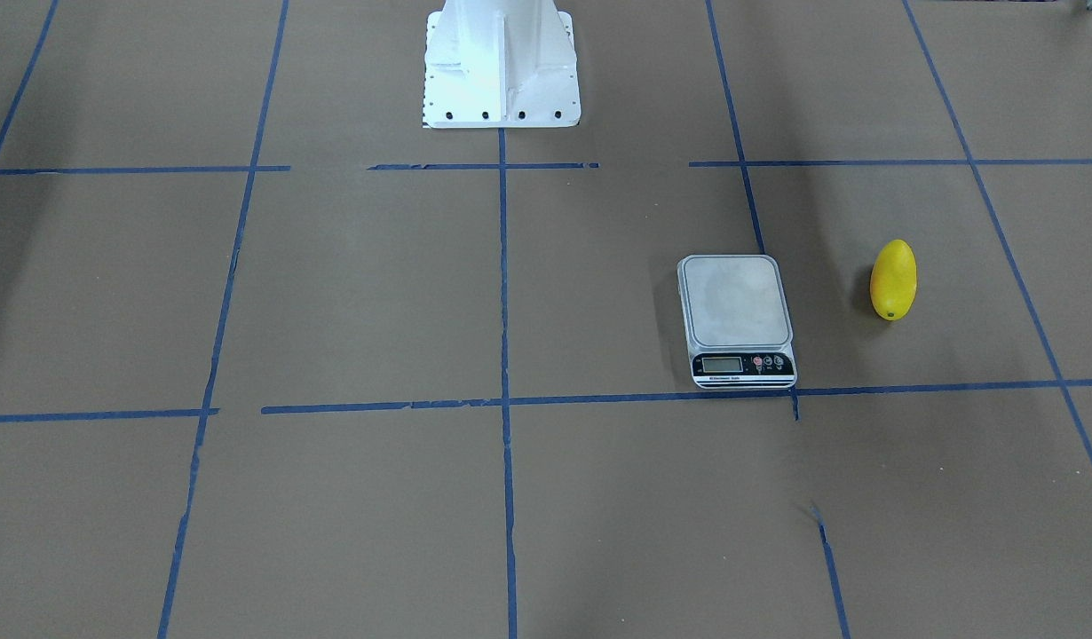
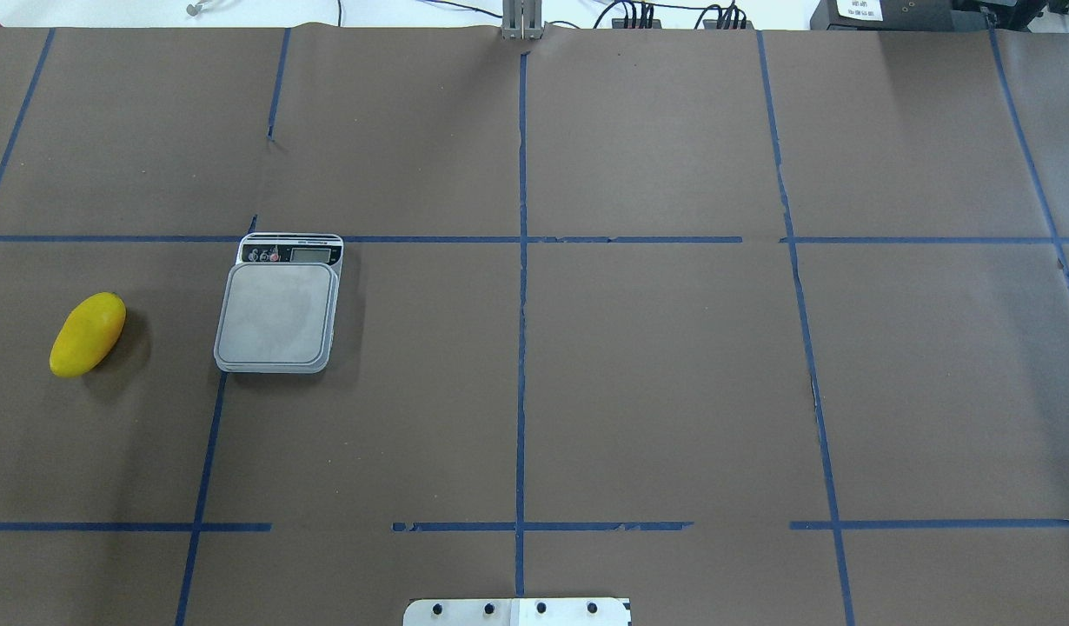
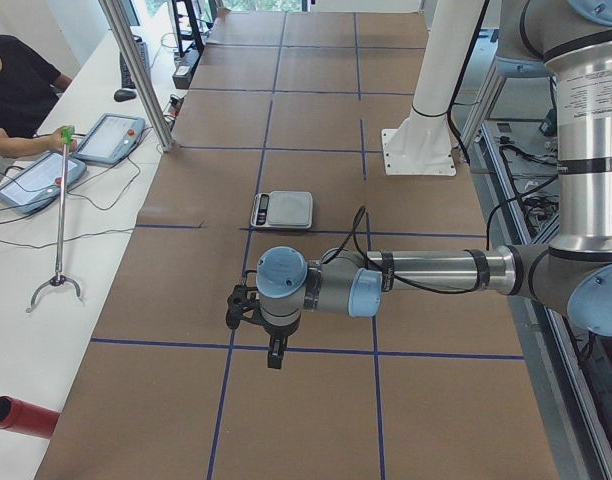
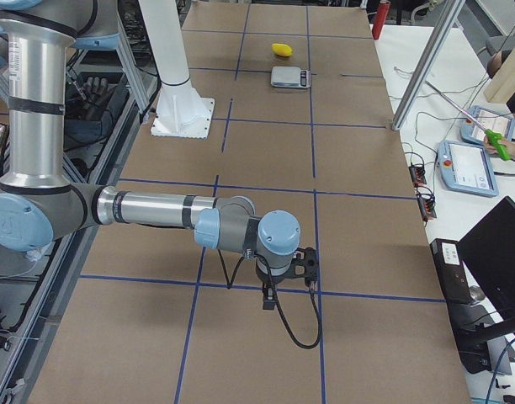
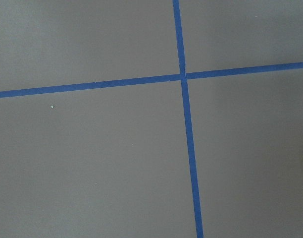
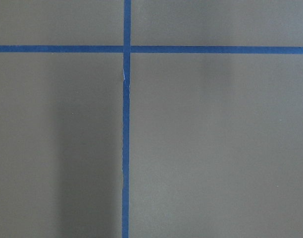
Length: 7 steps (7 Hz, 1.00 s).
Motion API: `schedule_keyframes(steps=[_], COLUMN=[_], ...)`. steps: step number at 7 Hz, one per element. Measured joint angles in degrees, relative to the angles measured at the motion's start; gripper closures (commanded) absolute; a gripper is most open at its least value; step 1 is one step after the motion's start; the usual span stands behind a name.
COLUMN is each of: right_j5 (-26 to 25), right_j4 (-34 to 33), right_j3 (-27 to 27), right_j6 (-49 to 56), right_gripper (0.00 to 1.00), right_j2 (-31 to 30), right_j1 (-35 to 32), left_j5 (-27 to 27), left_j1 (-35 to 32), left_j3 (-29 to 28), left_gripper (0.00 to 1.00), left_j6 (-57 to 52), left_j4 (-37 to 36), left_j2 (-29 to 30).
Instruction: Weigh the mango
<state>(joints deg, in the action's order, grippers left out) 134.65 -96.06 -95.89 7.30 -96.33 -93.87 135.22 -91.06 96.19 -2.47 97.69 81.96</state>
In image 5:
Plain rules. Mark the long blue tape strip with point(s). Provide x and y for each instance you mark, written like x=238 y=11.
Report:
x=188 y=120

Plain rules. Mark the brown paper table cover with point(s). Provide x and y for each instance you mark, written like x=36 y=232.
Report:
x=113 y=162

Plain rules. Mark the crossing blue tape strip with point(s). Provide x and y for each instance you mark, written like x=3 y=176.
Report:
x=151 y=79

